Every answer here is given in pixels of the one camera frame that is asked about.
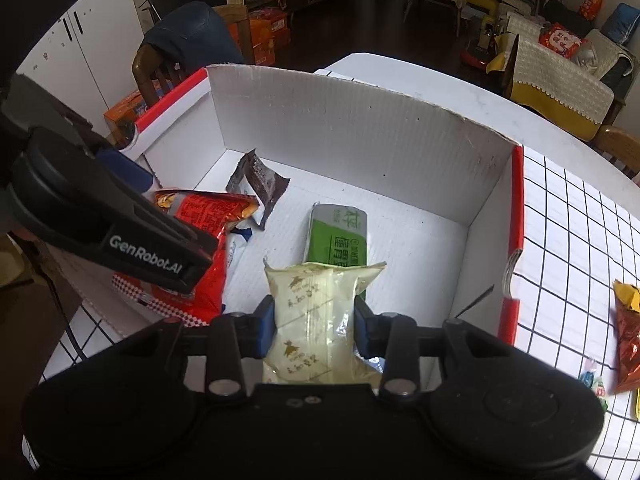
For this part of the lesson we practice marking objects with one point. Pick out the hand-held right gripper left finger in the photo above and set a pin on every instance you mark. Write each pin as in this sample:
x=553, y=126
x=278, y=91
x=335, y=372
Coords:
x=265, y=330

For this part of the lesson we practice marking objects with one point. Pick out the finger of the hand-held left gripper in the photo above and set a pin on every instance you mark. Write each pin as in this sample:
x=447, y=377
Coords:
x=160, y=250
x=127, y=172

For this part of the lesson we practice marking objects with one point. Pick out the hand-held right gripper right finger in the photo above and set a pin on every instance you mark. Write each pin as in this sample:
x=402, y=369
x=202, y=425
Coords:
x=362, y=330

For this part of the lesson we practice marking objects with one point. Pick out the pale yellow pastry packet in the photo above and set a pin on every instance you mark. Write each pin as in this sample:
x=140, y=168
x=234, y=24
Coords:
x=310, y=320

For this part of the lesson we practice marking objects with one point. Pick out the green snack packet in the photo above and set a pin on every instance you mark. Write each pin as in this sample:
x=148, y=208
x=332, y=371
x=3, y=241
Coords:
x=337, y=232

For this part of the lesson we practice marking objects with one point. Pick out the dark brown small packet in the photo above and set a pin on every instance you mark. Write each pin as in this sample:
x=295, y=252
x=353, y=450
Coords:
x=257, y=185

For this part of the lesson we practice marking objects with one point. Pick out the red and white cardboard box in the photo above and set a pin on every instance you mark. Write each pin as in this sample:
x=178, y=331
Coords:
x=350, y=125

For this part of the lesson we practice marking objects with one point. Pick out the clear candy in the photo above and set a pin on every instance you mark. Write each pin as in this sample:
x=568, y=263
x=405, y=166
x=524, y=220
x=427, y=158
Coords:
x=587, y=372

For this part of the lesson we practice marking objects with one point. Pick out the green candy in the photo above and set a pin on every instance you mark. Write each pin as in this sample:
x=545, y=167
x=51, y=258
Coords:
x=600, y=396

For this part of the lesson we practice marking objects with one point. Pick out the yellow snack packet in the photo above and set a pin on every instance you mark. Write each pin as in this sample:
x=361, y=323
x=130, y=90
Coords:
x=625, y=292

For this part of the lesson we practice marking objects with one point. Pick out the brown red snack packet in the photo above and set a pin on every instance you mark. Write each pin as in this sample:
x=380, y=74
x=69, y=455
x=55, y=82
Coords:
x=627, y=340

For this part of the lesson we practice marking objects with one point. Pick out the orange printed carton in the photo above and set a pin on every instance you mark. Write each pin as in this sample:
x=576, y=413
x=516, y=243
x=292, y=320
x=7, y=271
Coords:
x=125, y=112

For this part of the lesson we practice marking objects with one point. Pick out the wooden chair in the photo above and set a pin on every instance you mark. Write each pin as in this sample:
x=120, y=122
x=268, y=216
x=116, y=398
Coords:
x=620, y=147
x=150, y=77

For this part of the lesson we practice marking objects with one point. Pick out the white cabinet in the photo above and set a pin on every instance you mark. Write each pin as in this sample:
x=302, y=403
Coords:
x=85, y=45

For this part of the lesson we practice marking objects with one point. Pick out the stack of orange cartons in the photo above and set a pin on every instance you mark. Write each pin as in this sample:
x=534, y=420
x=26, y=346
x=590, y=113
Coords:
x=265, y=32

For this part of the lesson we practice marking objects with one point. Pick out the white grid tablecloth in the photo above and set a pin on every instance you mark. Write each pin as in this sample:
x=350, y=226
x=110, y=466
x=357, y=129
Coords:
x=565, y=240

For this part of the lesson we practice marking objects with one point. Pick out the red toy car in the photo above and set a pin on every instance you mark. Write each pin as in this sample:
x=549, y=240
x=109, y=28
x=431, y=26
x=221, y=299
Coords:
x=475, y=52

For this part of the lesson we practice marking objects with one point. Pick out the sofa with cream cover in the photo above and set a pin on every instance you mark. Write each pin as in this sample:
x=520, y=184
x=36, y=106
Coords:
x=555, y=92

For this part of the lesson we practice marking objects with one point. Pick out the red printed cushion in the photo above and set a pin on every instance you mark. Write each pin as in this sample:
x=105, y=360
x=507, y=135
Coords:
x=560, y=42

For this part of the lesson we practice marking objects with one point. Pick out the silver cushion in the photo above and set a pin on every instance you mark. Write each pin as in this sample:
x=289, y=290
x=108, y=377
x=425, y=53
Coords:
x=586, y=55

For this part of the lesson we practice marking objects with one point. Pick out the orange cushion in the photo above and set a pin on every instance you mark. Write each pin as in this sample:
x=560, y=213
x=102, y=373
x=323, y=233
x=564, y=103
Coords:
x=590, y=7

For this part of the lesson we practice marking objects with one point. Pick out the blue cushion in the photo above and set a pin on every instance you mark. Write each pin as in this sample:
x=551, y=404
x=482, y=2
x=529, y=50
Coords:
x=620, y=22

